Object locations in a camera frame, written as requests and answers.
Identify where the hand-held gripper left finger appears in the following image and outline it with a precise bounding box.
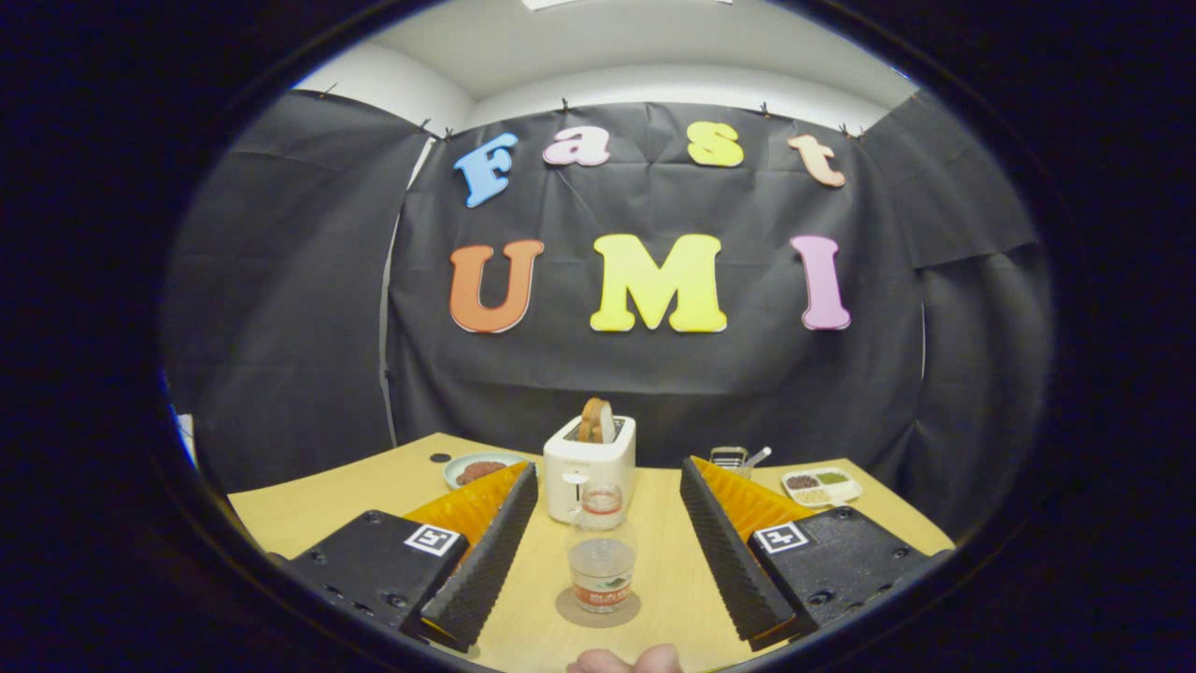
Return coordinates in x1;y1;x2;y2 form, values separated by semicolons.
271;460;541;653

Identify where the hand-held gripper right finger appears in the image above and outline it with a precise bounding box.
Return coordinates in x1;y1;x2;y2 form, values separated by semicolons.
679;456;949;652

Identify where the round brown coaster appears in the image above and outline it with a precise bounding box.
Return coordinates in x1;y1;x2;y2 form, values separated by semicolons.
555;586;642;629

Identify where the clear plastic juice bottle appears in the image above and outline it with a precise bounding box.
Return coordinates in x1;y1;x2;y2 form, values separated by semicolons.
565;483;638;615

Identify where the wooden table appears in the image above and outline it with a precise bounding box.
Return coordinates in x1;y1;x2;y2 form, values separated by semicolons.
227;432;956;673

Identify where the pale green plate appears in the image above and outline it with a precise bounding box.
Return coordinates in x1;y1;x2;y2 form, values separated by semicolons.
443;452;529;491

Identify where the white divided tray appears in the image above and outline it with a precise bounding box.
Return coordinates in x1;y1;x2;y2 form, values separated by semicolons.
781;466;863;508

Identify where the white toaster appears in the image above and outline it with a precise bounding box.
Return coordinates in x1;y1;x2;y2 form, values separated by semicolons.
543;415;637;524

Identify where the bread slice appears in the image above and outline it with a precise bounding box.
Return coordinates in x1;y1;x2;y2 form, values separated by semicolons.
577;397;617;445

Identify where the black backdrop cloth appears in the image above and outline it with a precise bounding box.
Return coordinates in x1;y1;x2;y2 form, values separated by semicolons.
159;89;1057;543

